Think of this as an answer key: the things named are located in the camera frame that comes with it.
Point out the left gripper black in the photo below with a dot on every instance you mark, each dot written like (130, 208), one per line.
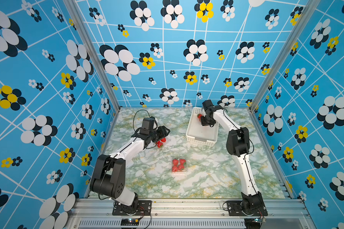
(162, 132)

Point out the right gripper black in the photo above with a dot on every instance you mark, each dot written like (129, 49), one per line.
(203, 123)

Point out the white perforated plastic basket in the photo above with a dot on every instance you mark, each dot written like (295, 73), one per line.
(196, 133)

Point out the clear plastic clamshell container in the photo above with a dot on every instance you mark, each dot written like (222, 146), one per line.
(185, 165)

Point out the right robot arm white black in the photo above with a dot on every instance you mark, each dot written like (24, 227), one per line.
(238, 146)

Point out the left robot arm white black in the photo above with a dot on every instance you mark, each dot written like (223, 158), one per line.
(109, 175)

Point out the green circuit board left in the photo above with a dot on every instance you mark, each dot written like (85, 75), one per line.
(130, 222)

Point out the green circuit board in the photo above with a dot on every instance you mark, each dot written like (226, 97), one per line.
(130, 222)
(253, 223)

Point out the green circuit board right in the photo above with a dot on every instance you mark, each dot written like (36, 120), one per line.
(253, 223)

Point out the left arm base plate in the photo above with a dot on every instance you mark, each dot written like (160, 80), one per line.
(141, 208)

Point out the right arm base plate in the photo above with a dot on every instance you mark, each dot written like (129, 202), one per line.
(245, 209)

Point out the aluminium front rail frame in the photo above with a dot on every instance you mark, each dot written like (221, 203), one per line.
(190, 214)

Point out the left aluminium corner post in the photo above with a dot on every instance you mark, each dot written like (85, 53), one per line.
(83, 33)

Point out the aluminium corner post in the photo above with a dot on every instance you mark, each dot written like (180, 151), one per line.
(83, 33)
(292, 38)

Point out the right aluminium corner post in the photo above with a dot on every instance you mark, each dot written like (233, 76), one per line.
(292, 38)

